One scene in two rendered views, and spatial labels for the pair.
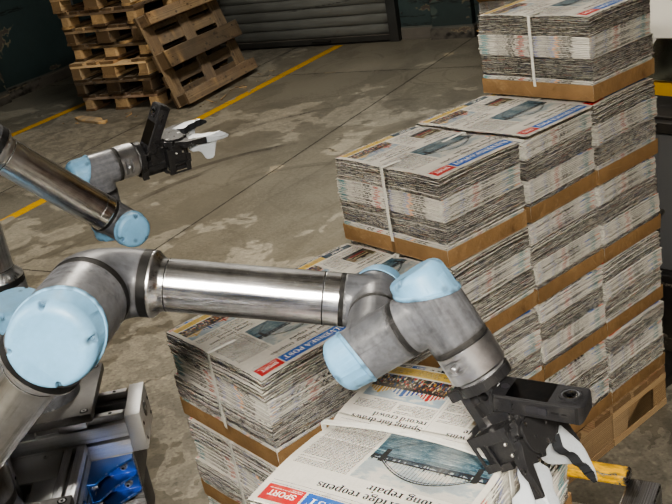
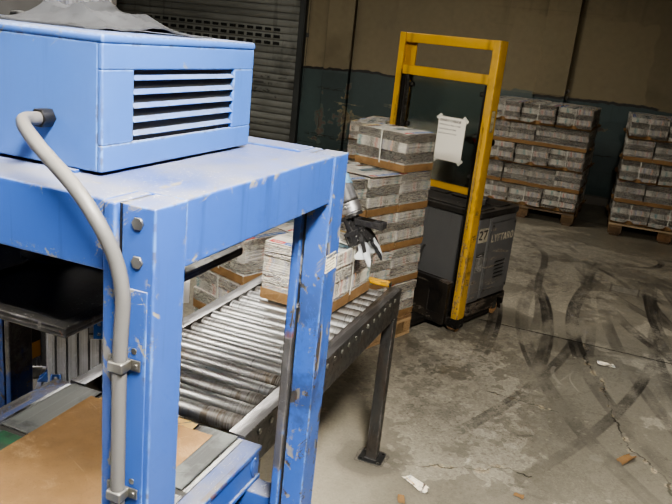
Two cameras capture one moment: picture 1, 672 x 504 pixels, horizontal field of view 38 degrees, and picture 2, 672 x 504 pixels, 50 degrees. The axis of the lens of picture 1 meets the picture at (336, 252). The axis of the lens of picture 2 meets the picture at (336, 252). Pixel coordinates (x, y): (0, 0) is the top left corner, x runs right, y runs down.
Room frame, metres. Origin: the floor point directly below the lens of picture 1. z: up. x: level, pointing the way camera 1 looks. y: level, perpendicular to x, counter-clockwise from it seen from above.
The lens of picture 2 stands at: (-1.49, 0.41, 1.78)
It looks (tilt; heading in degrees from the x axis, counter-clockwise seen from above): 17 degrees down; 349
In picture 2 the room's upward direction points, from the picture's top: 6 degrees clockwise
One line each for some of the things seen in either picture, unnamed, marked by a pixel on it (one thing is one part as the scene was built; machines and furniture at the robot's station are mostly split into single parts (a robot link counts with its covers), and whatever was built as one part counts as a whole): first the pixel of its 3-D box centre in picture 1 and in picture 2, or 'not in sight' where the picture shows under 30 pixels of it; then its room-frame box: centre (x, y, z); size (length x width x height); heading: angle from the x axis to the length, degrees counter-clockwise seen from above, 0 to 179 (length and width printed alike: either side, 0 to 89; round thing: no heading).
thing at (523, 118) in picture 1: (502, 114); (362, 169); (2.48, -0.50, 1.06); 0.37 x 0.28 x 0.01; 39
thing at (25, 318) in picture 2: not in sight; (54, 258); (-0.06, 0.69, 1.30); 0.55 x 0.55 x 0.03; 58
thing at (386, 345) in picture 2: not in sight; (380, 388); (1.22, -0.40, 0.34); 0.06 x 0.06 x 0.68; 58
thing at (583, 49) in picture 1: (577, 221); (384, 232); (2.68, -0.72, 0.65); 0.39 x 0.30 x 1.29; 38
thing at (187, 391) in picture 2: not in sight; (184, 393); (0.36, 0.43, 0.77); 0.47 x 0.05 x 0.05; 58
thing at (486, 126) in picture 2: not in sight; (475, 186); (2.68, -1.27, 0.97); 0.09 x 0.09 x 1.75; 38
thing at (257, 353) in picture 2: not in sight; (241, 352); (0.64, 0.26, 0.77); 0.47 x 0.05 x 0.05; 58
